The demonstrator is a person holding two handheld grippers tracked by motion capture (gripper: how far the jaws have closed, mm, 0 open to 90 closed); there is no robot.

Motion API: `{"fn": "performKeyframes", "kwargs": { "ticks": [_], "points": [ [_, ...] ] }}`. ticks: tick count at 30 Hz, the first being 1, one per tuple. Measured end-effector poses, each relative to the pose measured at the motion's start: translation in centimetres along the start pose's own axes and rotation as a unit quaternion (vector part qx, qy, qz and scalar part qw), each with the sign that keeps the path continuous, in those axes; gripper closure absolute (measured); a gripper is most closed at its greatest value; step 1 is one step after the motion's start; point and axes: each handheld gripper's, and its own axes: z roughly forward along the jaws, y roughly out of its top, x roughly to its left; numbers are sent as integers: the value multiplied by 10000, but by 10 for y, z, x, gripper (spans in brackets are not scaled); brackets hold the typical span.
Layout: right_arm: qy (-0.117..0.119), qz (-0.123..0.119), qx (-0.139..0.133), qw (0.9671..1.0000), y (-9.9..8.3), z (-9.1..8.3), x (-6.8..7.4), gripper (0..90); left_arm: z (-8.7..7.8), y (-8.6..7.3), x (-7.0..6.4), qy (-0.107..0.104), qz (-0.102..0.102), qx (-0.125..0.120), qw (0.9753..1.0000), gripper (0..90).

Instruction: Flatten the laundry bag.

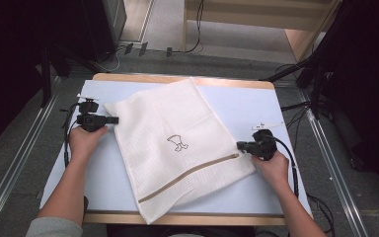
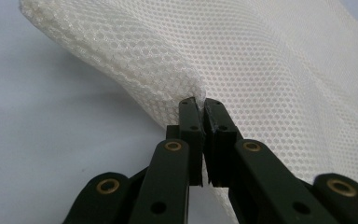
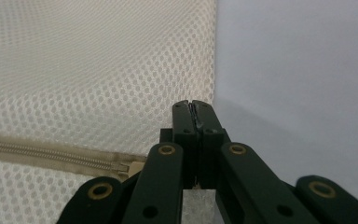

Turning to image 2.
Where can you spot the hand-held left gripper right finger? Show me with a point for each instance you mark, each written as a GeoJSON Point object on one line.
{"type": "Point", "coordinates": [219, 140]}

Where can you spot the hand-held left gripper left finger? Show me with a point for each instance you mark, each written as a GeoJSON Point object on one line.
{"type": "Point", "coordinates": [192, 130]}

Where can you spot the white mesh cloth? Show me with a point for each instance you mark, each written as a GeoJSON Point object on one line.
{"type": "Point", "coordinates": [261, 77]}

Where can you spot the light blue table mat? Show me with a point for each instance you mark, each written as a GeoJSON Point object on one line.
{"type": "Point", "coordinates": [43, 140]}

